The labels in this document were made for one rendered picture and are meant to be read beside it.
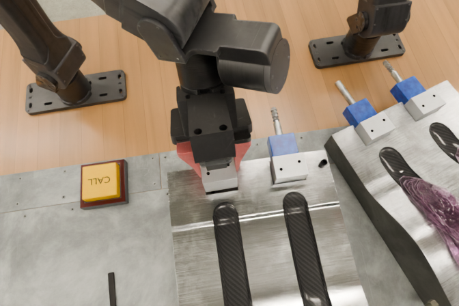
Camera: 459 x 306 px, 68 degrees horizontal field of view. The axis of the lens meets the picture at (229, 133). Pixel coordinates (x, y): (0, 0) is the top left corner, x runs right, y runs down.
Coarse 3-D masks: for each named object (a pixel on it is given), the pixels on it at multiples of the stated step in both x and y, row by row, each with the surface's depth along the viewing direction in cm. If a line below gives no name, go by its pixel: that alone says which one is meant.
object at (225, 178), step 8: (232, 160) 49; (224, 168) 48; (232, 168) 48; (208, 176) 48; (216, 176) 48; (224, 176) 48; (232, 176) 48; (208, 184) 48; (216, 184) 49; (224, 184) 50; (232, 184) 51
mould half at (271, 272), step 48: (192, 192) 53; (240, 192) 53; (288, 192) 53; (336, 192) 53; (192, 240) 50; (288, 240) 50; (336, 240) 50; (192, 288) 48; (288, 288) 48; (336, 288) 48
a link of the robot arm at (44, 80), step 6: (78, 42) 59; (42, 72) 56; (36, 78) 57; (42, 78) 56; (48, 78) 56; (36, 84) 61; (42, 84) 59; (48, 84) 58; (54, 84) 57; (54, 90) 60
